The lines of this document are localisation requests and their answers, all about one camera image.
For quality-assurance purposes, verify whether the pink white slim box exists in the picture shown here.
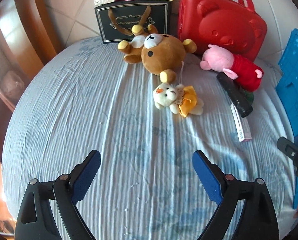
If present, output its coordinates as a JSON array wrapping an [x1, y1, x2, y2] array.
[[230, 103, 252, 142]]

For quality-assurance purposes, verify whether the blue plastic storage crate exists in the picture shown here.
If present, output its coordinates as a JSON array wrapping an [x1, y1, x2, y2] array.
[[275, 28, 298, 209]]

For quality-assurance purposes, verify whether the black gift box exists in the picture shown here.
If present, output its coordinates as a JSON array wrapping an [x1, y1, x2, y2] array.
[[94, 0, 172, 43]]

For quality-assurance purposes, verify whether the light blue bed sheet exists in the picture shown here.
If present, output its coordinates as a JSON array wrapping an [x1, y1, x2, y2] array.
[[2, 38, 295, 239]]

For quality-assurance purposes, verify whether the small white yellow plush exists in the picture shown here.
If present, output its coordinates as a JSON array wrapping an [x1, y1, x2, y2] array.
[[152, 82, 204, 118]]

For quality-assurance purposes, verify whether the green round jar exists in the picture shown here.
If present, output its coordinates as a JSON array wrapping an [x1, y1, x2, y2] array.
[[242, 90, 254, 105]]

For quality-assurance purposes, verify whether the pink plastic bag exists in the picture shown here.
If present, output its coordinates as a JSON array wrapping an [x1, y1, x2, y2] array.
[[0, 70, 25, 100]]

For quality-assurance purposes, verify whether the red Peppa pig plush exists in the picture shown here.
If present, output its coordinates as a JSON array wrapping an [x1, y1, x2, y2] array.
[[199, 44, 264, 92]]

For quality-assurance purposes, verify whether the brown bear plush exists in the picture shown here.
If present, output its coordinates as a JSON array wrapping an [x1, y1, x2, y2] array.
[[118, 24, 197, 84]]

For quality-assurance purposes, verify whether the black cylindrical tube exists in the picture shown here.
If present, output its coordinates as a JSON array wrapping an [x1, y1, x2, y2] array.
[[216, 73, 253, 118]]

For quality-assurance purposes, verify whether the red bear suitcase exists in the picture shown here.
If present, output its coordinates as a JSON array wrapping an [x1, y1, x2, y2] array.
[[178, 0, 267, 61]]

